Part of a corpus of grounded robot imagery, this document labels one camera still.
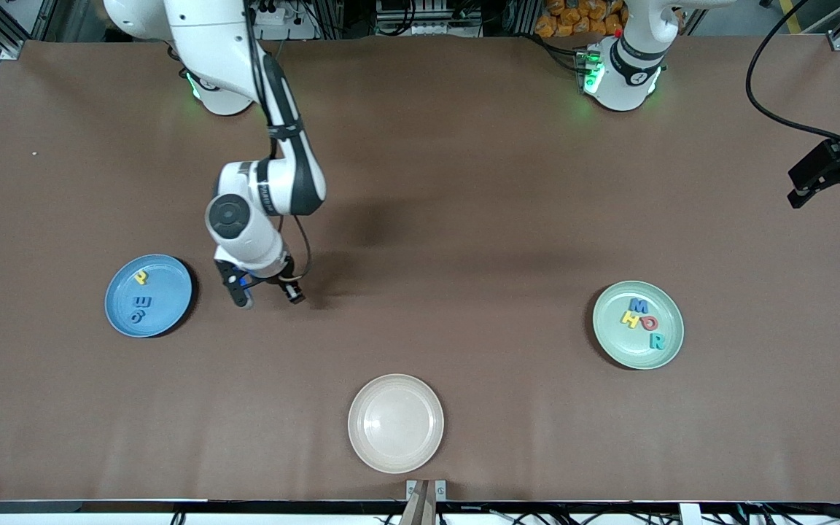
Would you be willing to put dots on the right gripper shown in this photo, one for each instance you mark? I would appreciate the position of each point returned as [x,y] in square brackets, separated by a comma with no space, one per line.
[285,281]

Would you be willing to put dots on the blue lowercase letter m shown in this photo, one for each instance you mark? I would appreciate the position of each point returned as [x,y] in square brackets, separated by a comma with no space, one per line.
[143,302]

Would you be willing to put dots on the blue uppercase letter M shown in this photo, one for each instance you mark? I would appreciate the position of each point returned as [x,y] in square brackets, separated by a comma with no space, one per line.
[639,305]

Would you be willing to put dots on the red uppercase letter Q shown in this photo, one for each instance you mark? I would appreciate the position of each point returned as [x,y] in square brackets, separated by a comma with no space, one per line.
[644,324]

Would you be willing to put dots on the teal uppercase letter R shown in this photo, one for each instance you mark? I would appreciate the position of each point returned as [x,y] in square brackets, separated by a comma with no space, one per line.
[657,341]

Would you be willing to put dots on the yellow uppercase letter H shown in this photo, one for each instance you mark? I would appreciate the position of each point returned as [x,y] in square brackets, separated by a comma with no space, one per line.
[630,319]

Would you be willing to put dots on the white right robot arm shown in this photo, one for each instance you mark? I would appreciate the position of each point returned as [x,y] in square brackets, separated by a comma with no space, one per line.
[259,240]

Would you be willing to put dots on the blue plate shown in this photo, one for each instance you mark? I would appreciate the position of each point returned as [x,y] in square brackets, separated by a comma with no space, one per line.
[168,292]

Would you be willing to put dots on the beige plate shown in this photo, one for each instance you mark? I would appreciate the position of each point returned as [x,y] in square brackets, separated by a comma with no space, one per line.
[396,423]

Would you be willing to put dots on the brown table cover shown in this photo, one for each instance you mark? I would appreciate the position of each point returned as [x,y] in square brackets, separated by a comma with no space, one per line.
[507,408]

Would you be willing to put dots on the white power strip with plugs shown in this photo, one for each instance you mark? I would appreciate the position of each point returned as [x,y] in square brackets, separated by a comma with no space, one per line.
[289,18]

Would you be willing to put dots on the light green plate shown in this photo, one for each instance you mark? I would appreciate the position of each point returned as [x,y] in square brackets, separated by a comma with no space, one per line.
[613,339]

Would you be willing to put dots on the long white power strip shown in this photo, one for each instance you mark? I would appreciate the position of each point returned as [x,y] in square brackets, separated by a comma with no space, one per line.
[445,30]

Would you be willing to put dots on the orange packaged items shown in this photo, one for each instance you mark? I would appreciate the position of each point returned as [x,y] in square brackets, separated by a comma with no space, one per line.
[573,18]

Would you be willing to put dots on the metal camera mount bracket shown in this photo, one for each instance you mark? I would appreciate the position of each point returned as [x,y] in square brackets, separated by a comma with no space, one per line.
[426,492]

